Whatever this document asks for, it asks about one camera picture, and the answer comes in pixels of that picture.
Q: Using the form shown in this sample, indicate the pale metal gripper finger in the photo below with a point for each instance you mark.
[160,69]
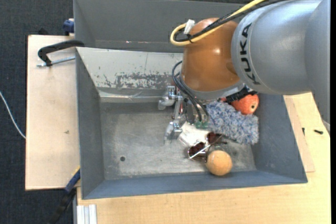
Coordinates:
[165,101]
[172,131]

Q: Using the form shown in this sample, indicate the grey metal bin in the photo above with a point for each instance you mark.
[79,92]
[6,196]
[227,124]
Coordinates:
[147,139]

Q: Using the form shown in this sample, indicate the sunglasses with dark red lenses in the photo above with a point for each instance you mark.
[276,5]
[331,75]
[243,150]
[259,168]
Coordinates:
[200,149]

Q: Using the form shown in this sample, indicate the blue and white fluffy cloth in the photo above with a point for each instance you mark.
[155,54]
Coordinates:
[233,123]

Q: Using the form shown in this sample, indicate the tan ball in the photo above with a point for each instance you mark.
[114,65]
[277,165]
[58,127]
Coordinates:
[219,163]

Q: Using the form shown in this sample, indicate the orange toy fruit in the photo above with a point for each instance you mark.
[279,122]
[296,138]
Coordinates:
[246,105]

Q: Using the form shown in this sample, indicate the pale wood flat board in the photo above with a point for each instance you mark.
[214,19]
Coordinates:
[51,112]

